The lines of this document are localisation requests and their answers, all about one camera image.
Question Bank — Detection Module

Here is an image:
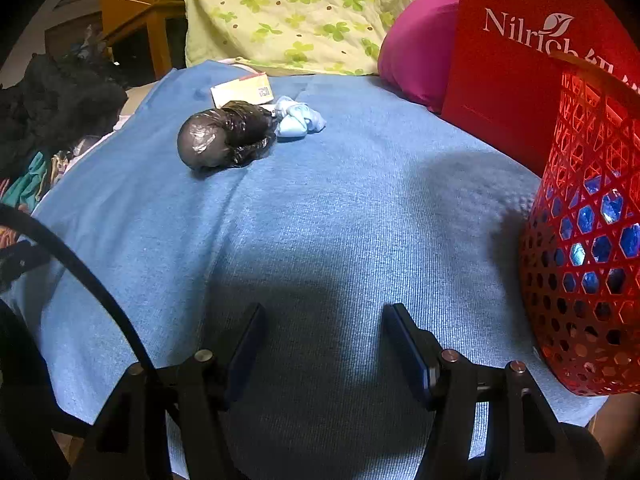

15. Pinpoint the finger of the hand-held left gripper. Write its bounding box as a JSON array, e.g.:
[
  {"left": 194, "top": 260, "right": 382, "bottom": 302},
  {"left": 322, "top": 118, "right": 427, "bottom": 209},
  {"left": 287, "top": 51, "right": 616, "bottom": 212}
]
[{"left": 0, "top": 240, "right": 51, "bottom": 291}]

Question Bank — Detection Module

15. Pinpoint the red paper gift bag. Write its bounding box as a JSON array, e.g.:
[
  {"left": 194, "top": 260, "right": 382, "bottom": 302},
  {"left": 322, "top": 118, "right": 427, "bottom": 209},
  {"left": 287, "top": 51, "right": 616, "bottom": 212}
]
[{"left": 442, "top": 0, "right": 640, "bottom": 176}]

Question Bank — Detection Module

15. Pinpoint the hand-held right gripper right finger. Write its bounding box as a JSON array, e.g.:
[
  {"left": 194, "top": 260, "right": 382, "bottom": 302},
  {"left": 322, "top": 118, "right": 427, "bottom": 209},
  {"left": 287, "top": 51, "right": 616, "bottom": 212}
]
[{"left": 382, "top": 302, "right": 571, "bottom": 480}]

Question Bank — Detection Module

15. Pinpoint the black cable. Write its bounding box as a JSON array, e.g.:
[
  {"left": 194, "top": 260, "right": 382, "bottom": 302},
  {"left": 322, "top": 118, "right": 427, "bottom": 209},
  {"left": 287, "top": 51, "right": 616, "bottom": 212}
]
[{"left": 0, "top": 205, "right": 161, "bottom": 441}]

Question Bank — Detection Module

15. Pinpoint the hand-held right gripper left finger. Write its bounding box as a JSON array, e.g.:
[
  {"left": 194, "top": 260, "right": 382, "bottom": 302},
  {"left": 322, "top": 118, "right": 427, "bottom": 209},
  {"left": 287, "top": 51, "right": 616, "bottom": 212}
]
[{"left": 70, "top": 302, "right": 268, "bottom": 480}]

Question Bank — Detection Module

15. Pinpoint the orange wooden cabinet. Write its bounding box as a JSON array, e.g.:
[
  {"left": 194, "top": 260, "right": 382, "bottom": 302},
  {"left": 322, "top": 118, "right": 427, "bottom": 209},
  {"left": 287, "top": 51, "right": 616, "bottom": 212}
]
[{"left": 100, "top": 0, "right": 187, "bottom": 81}]

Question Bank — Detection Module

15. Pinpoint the black clothing pile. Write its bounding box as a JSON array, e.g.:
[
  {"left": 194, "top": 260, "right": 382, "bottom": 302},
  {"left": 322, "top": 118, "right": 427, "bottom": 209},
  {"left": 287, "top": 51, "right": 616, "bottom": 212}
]
[{"left": 0, "top": 52, "right": 128, "bottom": 181}]

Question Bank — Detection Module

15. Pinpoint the light blue cloth wad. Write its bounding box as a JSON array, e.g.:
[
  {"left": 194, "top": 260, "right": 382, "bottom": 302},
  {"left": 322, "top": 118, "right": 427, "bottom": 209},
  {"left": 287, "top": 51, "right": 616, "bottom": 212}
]
[{"left": 272, "top": 96, "right": 327, "bottom": 140}]

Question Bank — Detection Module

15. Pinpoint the blue towel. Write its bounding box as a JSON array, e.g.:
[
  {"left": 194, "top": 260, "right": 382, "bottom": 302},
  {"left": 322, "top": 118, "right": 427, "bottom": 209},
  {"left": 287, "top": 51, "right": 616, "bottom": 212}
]
[{"left": 0, "top": 60, "right": 608, "bottom": 480}]

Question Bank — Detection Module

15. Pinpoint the blue plastic bag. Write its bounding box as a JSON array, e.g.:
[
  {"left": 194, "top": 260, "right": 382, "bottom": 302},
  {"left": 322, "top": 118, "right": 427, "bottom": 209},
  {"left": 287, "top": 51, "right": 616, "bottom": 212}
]
[{"left": 545, "top": 175, "right": 640, "bottom": 296}]

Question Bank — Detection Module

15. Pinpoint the yellow medicine box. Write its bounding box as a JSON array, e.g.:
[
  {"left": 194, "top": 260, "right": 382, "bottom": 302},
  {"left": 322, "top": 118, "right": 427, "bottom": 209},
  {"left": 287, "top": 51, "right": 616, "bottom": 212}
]
[{"left": 210, "top": 74, "right": 273, "bottom": 109}]

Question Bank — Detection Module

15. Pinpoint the black plastic bag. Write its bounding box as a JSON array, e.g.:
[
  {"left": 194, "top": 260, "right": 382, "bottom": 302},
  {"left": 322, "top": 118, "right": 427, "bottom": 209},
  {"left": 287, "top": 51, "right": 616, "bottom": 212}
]
[{"left": 177, "top": 100, "right": 277, "bottom": 179}]

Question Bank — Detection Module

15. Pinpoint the pink pillow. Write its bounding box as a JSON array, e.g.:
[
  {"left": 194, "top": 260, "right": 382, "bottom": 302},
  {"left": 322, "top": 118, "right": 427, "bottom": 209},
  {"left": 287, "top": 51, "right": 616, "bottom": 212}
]
[{"left": 377, "top": 0, "right": 461, "bottom": 113}]

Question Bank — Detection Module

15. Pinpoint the red mesh basket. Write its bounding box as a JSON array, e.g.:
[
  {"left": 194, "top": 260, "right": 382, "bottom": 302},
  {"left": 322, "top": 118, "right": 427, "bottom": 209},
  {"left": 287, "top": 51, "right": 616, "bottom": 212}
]
[{"left": 519, "top": 52, "right": 640, "bottom": 397}]

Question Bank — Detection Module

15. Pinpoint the green clover quilt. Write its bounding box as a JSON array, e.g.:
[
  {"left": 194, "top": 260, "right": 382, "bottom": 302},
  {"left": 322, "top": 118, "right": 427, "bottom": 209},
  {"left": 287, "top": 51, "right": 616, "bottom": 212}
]
[{"left": 177, "top": 0, "right": 461, "bottom": 77}]

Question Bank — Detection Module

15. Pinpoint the teal cloth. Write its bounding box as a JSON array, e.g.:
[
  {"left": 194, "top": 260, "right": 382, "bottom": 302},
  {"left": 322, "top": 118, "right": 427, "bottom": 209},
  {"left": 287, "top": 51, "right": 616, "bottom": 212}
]
[{"left": 0, "top": 152, "right": 53, "bottom": 211}]

